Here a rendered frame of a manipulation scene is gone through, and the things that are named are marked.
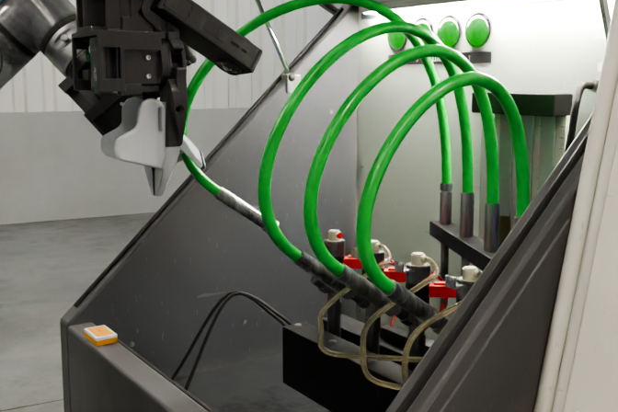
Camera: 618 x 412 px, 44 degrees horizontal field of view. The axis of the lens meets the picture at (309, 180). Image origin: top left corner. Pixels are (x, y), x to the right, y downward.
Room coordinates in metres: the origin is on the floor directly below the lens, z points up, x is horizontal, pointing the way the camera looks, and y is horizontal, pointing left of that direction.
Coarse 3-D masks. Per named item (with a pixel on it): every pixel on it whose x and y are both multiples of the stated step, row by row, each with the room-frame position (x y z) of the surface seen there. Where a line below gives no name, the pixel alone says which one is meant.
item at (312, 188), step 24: (432, 48) 0.86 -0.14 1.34; (384, 72) 0.82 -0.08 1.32; (360, 96) 0.80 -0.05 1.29; (480, 96) 0.91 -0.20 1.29; (336, 120) 0.79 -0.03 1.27; (312, 168) 0.77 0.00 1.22; (312, 192) 0.77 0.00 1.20; (312, 216) 0.77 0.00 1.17; (312, 240) 0.77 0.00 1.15; (336, 264) 0.78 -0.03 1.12; (360, 288) 0.80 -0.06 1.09
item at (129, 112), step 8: (128, 104) 0.73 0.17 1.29; (136, 104) 0.73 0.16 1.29; (128, 112) 0.73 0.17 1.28; (136, 112) 0.73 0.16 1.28; (128, 120) 0.73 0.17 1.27; (136, 120) 0.73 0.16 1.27; (120, 128) 0.72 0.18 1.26; (128, 128) 0.73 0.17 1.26; (104, 136) 0.71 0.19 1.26; (112, 136) 0.72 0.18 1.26; (104, 144) 0.71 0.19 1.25; (112, 144) 0.72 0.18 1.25; (104, 152) 0.71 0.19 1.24; (112, 152) 0.72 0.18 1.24; (144, 168) 0.74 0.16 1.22; (152, 168) 0.73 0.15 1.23; (152, 176) 0.72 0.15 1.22; (152, 184) 0.73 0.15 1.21; (152, 192) 0.73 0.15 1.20
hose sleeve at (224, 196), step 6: (222, 192) 1.03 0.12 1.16; (228, 192) 1.03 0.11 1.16; (216, 198) 1.03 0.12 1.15; (222, 198) 1.03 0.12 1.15; (228, 198) 1.03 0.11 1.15; (234, 198) 1.03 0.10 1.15; (228, 204) 1.03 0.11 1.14; (234, 204) 1.03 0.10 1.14; (240, 204) 1.03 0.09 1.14; (246, 204) 1.04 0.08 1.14; (240, 210) 1.03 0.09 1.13; (246, 210) 1.03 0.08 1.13; (252, 210) 1.04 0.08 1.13; (246, 216) 1.04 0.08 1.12; (252, 216) 1.04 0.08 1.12; (258, 216) 1.04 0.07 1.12; (258, 222) 1.04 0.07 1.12
